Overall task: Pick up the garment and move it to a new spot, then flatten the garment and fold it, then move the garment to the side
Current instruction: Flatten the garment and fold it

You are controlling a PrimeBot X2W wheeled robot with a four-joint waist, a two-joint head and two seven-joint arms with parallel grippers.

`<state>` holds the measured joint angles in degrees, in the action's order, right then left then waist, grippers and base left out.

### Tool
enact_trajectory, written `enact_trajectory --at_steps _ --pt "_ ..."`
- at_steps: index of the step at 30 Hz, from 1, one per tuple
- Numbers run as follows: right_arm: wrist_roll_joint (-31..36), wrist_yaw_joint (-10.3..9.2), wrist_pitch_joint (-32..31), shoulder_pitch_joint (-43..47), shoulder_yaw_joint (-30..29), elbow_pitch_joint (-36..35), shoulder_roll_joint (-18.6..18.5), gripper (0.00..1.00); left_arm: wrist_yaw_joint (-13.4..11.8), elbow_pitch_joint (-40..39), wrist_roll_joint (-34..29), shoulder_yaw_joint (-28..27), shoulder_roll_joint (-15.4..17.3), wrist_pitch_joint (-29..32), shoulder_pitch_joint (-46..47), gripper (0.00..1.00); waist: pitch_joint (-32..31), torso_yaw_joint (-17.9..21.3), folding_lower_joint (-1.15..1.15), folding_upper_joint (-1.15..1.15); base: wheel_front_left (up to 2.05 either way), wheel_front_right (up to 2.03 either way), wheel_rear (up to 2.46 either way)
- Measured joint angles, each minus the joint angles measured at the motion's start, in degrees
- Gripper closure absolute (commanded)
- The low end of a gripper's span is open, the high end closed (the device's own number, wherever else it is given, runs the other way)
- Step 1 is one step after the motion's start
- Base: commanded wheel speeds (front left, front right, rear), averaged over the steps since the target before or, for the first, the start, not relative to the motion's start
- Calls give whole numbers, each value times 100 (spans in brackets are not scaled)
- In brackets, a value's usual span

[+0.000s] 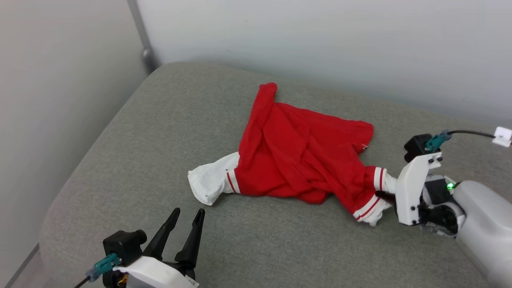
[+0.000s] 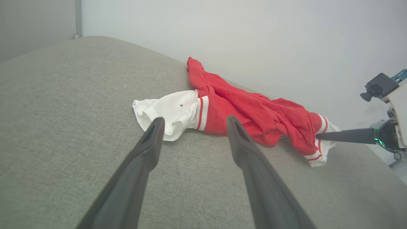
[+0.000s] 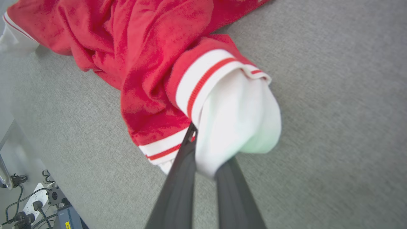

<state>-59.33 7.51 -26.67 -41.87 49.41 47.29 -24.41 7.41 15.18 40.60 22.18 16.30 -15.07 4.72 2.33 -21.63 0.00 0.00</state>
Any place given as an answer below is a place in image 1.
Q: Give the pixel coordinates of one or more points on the red and white shirt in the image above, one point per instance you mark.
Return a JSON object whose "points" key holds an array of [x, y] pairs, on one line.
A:
{"points": [[300, 160]]}

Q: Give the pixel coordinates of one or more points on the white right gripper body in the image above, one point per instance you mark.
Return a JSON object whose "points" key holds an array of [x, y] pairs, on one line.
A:
{"points": [[410, 192]]}

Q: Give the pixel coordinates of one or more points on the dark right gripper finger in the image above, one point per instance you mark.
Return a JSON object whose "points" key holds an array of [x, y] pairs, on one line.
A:
{"points": [[387, 196]]}

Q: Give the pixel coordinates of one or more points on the grey fabric sofa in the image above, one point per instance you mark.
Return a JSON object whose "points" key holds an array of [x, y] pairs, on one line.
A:
{"points": [[160, 140]]}

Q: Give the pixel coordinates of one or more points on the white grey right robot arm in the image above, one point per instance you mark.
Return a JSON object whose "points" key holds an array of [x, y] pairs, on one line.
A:
{"points": [[484, 224]]}

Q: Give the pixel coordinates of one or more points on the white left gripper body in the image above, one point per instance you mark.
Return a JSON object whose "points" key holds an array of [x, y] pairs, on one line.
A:
{"points": [[154, 274]]}

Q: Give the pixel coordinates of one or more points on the grey metal pole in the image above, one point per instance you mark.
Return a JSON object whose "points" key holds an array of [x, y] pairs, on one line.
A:
{"points": [[140, 28]]}

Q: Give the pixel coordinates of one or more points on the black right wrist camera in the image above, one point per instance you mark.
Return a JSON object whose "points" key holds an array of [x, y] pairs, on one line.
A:
{"points": [[416, 146]]}

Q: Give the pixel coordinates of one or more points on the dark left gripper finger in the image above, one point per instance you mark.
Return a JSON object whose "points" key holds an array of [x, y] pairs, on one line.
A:
{"points": [[192, 244], [164, 238]]}

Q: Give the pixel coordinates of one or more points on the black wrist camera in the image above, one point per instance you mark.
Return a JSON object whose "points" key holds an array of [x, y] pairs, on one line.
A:
{"points": [[124, 246], [416, 146]]}

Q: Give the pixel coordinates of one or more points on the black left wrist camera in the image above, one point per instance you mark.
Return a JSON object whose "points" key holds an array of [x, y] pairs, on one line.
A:
{"points": [[124, 246]]}

